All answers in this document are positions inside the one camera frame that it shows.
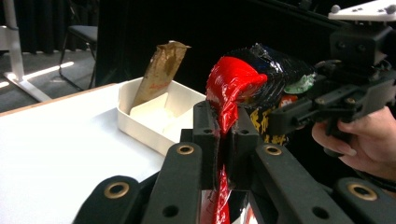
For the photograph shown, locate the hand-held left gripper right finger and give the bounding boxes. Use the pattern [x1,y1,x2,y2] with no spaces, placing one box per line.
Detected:
[225,106,262,191]

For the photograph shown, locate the red and black noodle packet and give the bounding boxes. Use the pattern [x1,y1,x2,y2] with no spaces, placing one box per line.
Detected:
[199,42,317,224]

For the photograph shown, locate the dark chair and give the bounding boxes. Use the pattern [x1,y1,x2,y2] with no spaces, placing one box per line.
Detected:
[58,24,99,91]

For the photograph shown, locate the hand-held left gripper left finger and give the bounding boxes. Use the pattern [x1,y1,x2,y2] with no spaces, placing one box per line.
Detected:
[180,101,220,191]

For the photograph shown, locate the white plastic storage box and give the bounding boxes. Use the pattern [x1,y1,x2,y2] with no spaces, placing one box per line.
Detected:
[116,77,207,157]

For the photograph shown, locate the gold foil snack packet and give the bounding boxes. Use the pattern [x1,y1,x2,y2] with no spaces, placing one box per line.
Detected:
[132,40,191,108]

